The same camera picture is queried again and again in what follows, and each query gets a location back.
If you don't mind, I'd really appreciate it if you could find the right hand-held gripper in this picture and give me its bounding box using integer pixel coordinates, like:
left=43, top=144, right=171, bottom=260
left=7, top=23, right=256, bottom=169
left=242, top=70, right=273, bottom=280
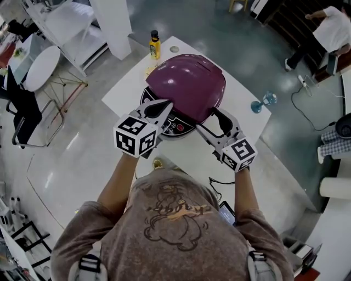
left=195, top=106, right=259, bottom=173

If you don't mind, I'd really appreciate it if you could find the brown printed t-shirt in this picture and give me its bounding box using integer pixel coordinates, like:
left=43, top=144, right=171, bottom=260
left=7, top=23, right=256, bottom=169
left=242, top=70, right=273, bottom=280
left=50, top=167, right=295, bottom=281

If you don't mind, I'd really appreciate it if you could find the black rice cooker base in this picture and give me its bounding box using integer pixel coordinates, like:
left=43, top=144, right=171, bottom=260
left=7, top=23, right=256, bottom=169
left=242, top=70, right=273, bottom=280
left=140, top=86, right=199, bottom=142

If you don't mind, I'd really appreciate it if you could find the yellow bottle with black cap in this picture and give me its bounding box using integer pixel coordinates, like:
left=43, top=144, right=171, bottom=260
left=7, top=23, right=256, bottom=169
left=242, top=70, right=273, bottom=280
left=149, top=30, right=162, bottom=61

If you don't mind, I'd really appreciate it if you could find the checkered cloth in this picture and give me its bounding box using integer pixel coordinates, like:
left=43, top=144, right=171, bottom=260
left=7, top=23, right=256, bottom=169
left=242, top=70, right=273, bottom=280
left=320, top=128, right=351, bottom=158

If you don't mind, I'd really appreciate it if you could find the black metal stand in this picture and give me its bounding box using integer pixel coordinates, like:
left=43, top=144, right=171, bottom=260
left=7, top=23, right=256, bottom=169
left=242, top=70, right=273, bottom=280
left=10, top=220, right=53, bottom=269

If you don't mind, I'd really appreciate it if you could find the round white table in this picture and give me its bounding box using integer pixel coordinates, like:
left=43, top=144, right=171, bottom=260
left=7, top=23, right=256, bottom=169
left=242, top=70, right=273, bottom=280
left=25, top=45, right=61, bottom=93

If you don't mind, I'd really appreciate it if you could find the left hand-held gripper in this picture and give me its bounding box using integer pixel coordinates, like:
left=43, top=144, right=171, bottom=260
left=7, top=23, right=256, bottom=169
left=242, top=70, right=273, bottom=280
left=113, top=99, right=174, bottom=160

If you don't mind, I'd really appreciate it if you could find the black phone with lit screen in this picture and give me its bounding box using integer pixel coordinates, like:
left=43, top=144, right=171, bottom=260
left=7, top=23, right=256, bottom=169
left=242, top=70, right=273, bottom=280
left=218, top=200, right=237, bottom=227

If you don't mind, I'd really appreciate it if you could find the white shelf unit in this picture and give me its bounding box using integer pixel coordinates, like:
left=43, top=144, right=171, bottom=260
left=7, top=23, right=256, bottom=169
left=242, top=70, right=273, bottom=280
left=23, top=0, right=109, bottom=77

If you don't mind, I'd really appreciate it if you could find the clear glass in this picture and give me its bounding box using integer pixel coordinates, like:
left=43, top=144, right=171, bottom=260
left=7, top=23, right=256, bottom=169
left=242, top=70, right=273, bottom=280
left=143, top=62, right=157, bottom=78

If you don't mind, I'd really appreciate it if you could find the small blue desk fan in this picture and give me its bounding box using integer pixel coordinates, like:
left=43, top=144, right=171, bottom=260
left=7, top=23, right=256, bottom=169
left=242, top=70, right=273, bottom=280
left=250, top=91, right=278, bottom=114

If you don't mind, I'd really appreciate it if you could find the black metal-frame chair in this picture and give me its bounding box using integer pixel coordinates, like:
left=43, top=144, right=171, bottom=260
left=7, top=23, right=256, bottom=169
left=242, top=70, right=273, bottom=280
left=4, top=65, right=66, bottom=149

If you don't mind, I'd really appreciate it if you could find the person's right forearm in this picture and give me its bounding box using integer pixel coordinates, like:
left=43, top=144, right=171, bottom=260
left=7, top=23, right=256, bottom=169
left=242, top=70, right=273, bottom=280
left=234, top=166, right=261, bottom=221

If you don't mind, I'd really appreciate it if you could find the thin black cable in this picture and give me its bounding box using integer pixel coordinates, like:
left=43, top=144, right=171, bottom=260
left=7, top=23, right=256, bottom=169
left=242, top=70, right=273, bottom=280
left=208, top=176, right=236, bottom=201

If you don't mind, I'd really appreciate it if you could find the black floor cable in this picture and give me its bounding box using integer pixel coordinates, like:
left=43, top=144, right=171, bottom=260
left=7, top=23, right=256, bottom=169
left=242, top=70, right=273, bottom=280
left=290, top=91, right=337, bottom=132

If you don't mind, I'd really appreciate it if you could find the purple rice cooker lid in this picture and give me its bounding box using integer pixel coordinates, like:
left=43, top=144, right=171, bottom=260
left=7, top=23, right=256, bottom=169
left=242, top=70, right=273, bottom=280
left=145, top=53, right=227, bottom=127

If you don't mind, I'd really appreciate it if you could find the person's left forearm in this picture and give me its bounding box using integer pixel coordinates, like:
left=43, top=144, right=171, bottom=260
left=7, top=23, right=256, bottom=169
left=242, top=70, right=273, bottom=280
left=97, top=151, right=141, bottom=218

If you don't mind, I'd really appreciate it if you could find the grey backpack strap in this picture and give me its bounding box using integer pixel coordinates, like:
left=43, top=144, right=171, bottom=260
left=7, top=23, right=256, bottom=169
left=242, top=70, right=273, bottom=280
left=246, top=245, right=278, bottom=281
left=68, top=246, right=108, bottom=281

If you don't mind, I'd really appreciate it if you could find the black round appliance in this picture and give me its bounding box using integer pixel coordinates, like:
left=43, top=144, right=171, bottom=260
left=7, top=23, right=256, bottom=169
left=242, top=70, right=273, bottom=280
left=335, top=113, right=351, bottom=139

